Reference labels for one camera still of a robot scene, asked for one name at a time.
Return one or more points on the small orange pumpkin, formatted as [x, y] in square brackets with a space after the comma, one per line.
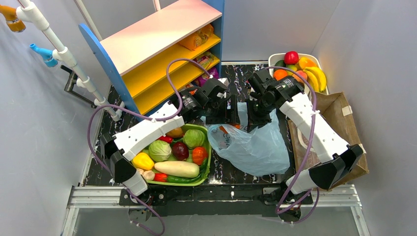
[199, 155]

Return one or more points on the green chili pepper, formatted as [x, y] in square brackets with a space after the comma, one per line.
[175, 179]

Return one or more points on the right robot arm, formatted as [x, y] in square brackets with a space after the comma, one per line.
[337, 157]

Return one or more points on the yellow bell pepper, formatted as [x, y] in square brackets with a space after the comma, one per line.
[143, 161]

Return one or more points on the dark red onion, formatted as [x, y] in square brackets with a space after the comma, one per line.
[180, 151]

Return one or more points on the green leaf sprig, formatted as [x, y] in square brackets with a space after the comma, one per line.
[204, 168]

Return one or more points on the green red snack bag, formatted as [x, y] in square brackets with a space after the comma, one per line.
[205, 59]

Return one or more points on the green cabbage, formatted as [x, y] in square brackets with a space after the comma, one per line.
[194, 138]
[159, 151]

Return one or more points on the white radish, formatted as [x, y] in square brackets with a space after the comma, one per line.
[178, 168]

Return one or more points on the brown potato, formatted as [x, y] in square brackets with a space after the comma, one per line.
[176, 133]

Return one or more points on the light blue plastic bag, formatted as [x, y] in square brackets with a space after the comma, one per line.
[260, 152]

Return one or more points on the green cabbage near centre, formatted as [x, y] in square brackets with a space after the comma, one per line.
[159, 151]

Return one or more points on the peach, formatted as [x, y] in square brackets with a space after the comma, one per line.
[300, 76]

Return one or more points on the blue yellow shelf unit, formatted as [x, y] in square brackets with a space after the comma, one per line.
[145, 62]

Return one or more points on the long red chili pepper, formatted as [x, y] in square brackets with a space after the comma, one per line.
[166, 139]

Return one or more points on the white pipe stand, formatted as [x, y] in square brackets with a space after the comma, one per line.
[29, 12]

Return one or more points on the green yellow mango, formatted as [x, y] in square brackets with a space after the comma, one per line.
[292, 67]

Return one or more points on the orange fruit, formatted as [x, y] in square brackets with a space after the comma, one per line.
[280, 74]

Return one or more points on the green cabbage at back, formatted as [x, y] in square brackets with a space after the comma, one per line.
[194, 138]

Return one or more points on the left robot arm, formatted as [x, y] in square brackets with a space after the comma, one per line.
[118, 150]

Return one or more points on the orange snack bag top shelf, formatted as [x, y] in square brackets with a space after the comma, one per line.
[196, 39]

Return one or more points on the red apple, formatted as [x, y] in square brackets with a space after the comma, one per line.
[291, 57]

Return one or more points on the garlic bulb right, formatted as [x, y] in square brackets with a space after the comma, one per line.
[148, 175]

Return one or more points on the aluminium base frame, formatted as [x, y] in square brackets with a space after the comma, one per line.
[206, 199]

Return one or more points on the yellow banana bunch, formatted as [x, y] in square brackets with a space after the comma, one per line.
[316, 78]

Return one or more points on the green avocado at back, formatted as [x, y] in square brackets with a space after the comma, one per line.
[280, 63]

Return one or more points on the orange mango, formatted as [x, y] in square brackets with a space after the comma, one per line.
[306, 62]

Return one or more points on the garlic bulb left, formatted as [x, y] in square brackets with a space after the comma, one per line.
[141, 171]

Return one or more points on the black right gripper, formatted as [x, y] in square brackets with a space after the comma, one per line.
[258, 108]

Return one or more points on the garlic bulb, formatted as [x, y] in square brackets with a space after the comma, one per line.
[148, 175]
[141, 171]

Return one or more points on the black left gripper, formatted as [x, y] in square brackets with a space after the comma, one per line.
[222, 108]

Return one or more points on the green plastic vegetable bin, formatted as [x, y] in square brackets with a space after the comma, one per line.
[206, 145]

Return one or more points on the large orange pumpkin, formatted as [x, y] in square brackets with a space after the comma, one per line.
[234, 126]

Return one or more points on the red bell pepper front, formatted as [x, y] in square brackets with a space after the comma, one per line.
[160, 177]

